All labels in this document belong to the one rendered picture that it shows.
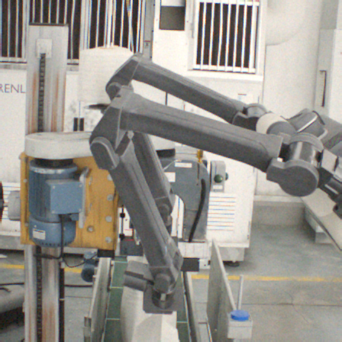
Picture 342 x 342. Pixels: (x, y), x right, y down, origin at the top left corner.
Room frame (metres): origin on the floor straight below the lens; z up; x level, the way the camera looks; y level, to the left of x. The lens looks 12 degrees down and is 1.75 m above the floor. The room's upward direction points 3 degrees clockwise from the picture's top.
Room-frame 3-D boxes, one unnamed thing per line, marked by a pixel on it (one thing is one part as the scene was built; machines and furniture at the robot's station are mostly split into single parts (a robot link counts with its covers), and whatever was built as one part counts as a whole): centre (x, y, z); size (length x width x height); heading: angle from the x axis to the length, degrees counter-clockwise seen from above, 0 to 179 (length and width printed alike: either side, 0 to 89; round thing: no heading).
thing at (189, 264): (2.19, -0.09, 0.98); 0.09 x 0.05 x 0.05; 92
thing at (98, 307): (2.75, 0.29, 0.54); 1.05 x 0.02 x 0.41; 2
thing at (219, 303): (2.77, -0.25, 0.54); 1.05 x 0.02 x 0.41; 2
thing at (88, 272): (3.83, 0.43, 0.35); 0.30 x 0.15 x 0.15; 2
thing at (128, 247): (2.18, 0.12, 1.04); 0.08 x 0.06 x 0.05; 92
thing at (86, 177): (2.09, 0.28, 1.23); 0.28 x 0.07 x 0.16; 2
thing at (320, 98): (5.90, -1.26, 1.34); 0.24 x 0.04 x 0.32; 2
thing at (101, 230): (2.26, 0.34, 1.18); 0.34 x 0.25 x 0.31; 92
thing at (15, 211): (2.23, 0.53, 1.14); 0.11 x 0.06 x 0.11; 2
